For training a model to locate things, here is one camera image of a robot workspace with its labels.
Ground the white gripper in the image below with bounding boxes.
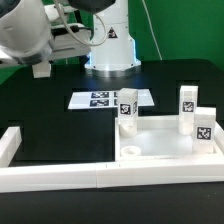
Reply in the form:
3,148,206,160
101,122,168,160
48,23,92,61

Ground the white square tabletop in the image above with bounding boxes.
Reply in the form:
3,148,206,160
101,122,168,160
115,115,224,161

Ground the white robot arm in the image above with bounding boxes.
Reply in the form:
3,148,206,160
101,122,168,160
0,0,141,78

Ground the white marker sheet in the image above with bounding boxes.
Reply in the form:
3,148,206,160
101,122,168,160
68,89,154,110

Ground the white U-shaped fence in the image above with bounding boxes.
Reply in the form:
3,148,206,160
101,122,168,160
0,128,224,193

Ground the white cable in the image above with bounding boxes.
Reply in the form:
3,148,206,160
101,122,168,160
53,0,164,62

